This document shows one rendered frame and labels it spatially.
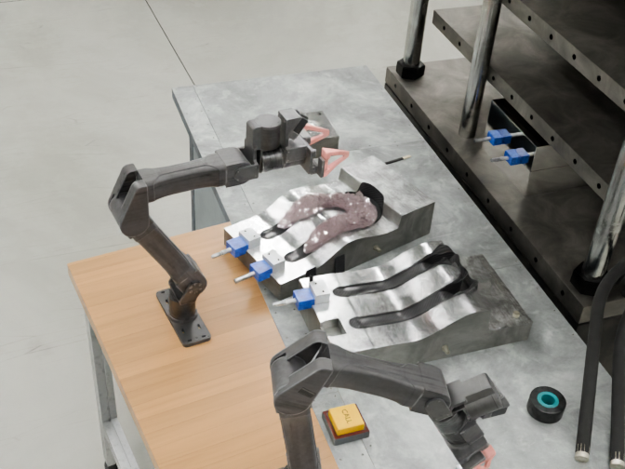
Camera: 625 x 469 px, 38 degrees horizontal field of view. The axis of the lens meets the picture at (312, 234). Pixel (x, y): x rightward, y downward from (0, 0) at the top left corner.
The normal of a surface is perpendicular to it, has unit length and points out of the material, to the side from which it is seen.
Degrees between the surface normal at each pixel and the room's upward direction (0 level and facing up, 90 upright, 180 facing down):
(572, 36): 0
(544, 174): 90
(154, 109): 0
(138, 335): 0
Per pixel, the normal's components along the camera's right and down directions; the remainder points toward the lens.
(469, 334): 0.33, 0.61
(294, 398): 0.11, 0.62
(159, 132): 0.06, -0.78
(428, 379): 0.43, -0.73
